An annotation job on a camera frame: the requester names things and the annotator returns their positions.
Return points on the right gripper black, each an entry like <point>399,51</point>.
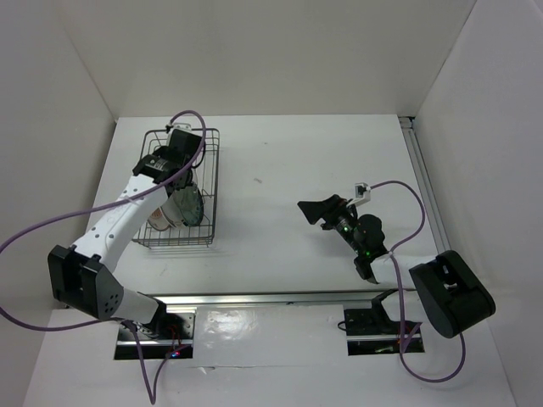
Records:
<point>334,207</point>

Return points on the clear glass square plate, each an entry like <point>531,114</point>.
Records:
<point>193,184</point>

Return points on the blue floral small plate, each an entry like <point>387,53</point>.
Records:
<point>192,214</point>

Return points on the green red rimmed plate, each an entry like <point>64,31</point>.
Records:
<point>171,210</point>

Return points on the orange sunburst plate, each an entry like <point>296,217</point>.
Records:
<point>158,221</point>

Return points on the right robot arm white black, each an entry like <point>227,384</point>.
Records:
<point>453,298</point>

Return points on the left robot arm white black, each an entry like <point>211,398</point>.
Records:
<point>82,275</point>

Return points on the grey wire dish rack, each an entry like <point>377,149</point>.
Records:
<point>204,234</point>

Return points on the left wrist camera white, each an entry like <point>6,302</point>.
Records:
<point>178,126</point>

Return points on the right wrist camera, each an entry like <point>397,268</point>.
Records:
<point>362,195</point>

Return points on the aluminium front rail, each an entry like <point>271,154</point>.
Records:
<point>268,299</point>

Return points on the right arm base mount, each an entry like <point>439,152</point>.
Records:
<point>370,332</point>

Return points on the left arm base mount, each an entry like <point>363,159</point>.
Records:
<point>177,339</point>

